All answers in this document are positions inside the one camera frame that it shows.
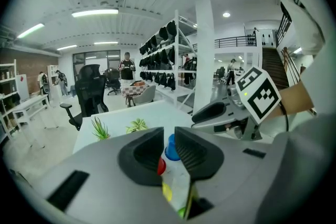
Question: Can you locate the white open bookshelf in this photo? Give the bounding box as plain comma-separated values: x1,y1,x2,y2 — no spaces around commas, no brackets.
0,59,22,141

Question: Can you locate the white metal shelving rack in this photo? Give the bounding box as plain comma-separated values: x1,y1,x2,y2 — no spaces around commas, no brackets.
138,9,198,111

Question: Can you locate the black balcony railing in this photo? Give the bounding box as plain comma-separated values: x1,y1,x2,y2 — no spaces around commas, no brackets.
214,36,258,49

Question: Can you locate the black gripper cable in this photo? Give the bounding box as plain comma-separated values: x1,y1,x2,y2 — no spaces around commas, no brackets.
278,101,290,132

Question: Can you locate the row of black bags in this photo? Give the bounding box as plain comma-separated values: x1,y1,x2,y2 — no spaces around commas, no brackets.
139,20,177,91

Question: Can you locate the grey upholstered armchair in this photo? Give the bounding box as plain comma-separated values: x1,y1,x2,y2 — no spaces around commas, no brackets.
134,84,157,107

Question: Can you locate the small green spiky plant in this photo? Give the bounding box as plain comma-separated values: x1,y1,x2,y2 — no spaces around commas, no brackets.
91,116,111,141

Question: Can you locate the small variegated leafy plant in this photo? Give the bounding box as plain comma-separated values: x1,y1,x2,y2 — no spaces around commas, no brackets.
125,118,149,135

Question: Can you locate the white cabinet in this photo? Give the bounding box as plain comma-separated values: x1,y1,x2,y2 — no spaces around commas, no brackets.
15,73,30,102

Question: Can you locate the yellow cup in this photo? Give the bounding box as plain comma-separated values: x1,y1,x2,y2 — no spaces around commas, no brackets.
161,182,173,202

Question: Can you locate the red cup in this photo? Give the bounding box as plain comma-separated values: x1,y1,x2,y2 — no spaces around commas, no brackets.
156,156,167,176

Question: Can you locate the small black office chair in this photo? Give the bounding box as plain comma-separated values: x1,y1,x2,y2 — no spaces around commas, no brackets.
106,68,122,96

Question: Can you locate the checkered cloth table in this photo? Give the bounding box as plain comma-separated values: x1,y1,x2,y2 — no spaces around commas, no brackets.
121,84,148,98

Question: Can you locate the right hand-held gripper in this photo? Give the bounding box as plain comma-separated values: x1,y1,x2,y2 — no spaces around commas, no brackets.
191,66,281,141

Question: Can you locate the blue cup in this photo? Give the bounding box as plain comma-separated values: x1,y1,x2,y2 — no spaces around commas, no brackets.
164,133,182,162

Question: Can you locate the white side desk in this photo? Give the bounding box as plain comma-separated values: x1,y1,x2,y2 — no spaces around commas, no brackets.
11,94,51,130

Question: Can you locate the large black mesh office chair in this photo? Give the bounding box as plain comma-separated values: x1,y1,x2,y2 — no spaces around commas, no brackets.
59,63,110,132

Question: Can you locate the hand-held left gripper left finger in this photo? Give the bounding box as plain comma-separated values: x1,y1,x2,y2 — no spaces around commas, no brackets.
7,127,182,224

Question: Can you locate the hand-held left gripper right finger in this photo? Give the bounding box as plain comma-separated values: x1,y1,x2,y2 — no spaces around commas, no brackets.
174,127,289,224

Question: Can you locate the person's right forearm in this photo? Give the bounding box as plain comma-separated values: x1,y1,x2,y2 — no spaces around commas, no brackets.
272,80,315,119

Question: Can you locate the brown staircase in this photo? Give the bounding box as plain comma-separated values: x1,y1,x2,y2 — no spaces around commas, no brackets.
261,47,300,90

